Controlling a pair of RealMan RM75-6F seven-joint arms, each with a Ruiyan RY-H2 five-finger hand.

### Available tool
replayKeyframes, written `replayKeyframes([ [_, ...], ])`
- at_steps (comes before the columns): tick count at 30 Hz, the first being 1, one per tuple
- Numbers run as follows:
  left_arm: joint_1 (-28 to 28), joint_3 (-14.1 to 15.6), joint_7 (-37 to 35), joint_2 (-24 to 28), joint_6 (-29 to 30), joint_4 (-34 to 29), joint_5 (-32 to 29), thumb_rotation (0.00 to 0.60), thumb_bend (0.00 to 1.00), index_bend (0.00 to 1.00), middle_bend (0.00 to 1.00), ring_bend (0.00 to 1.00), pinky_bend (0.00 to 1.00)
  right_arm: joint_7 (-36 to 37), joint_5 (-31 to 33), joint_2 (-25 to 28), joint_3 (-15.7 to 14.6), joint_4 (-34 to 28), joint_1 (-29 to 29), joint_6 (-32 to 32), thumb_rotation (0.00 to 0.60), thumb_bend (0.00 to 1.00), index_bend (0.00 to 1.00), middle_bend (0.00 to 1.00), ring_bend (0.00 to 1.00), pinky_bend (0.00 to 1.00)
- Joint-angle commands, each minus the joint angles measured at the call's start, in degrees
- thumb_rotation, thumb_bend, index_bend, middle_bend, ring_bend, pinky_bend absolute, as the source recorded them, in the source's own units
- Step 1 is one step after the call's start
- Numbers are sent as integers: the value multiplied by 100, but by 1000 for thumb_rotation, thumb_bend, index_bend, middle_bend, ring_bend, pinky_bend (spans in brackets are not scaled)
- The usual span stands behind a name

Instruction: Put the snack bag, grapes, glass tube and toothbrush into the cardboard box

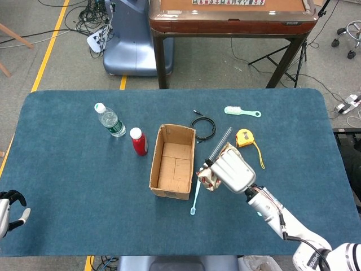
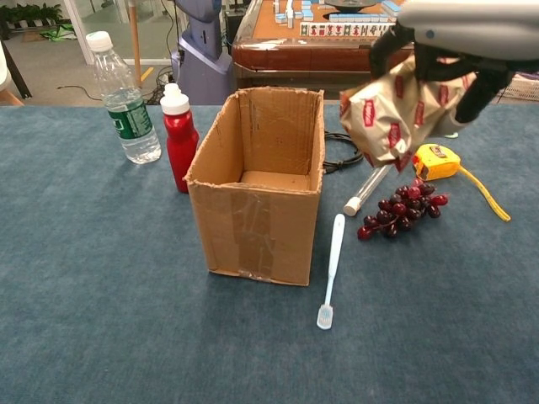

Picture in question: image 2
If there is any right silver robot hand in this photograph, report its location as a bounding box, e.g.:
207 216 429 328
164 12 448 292
369 0 539 125

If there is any tan snack bag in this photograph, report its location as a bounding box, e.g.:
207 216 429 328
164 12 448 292
339 54 479 173

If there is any purple grape bunch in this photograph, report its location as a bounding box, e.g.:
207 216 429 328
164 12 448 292
356 178 450 242

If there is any clear tube white cap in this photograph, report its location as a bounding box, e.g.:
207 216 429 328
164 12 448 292
343 163 392 218

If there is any light blue toothbrush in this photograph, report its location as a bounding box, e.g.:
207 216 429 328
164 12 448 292
316 213 346 332

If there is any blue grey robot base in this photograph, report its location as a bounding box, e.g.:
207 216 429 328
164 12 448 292
170 0 233 106

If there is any open cardboard box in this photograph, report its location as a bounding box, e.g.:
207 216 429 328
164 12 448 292
184 86 326 287

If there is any white plastic basket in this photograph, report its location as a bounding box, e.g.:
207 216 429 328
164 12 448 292
499 71 539 102

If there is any face-up mahjong tile row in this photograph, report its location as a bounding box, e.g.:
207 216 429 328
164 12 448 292
299 23 399 38

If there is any yellow tape measure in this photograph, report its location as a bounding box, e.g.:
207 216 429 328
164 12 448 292
411 143 512 223

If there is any brown mahjong table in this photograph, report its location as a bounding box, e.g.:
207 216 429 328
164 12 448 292
231 0 418 102

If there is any blue-backed mahjong tile cluster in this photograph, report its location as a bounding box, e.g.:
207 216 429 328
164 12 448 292
273 0 315 29

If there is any red bottle white cap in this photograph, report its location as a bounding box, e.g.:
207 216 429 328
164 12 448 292
159 82 200 194

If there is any wooden pole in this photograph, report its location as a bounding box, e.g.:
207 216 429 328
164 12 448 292
127 0 143 88

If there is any clear water bottle green label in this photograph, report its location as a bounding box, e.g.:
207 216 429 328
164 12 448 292
85 30 163 165

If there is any green fabric item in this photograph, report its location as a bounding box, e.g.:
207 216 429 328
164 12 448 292
40 24 79 42

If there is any potted green plants row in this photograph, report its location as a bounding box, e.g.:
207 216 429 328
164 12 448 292
0 3 64 30

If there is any blue felt table cover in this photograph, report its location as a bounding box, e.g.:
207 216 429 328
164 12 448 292
0 104 539 404

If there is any coiled black cable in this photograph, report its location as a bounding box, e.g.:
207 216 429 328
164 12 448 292
323 130 364 174

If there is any black floor cable bundle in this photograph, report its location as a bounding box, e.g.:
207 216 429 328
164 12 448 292
142 62 180 100

